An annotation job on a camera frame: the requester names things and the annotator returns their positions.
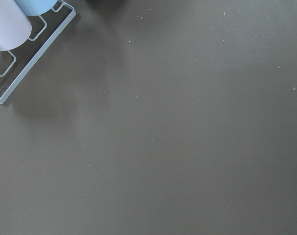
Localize pastel cup rack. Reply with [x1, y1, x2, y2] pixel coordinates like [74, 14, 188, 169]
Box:
[0, 0, 76, 104]

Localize pink cup on rack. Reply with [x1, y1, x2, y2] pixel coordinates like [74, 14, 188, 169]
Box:
[0, 0, 32, 51]

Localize blue cup on rack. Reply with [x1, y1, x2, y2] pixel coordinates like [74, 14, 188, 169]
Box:
[15, 0, 57, 16]

